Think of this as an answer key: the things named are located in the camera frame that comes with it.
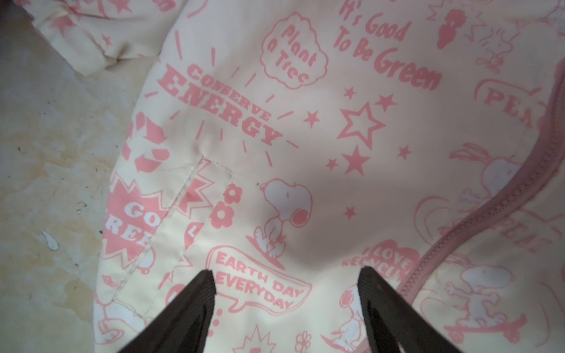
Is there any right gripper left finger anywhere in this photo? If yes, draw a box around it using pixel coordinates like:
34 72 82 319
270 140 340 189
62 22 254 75
121 270 216 353

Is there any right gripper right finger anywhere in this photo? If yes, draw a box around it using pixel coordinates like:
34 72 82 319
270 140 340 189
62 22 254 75
357 267 459 353

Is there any cream pink printed jacket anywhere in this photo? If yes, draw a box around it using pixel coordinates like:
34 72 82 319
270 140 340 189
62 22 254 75
21 1 564 352

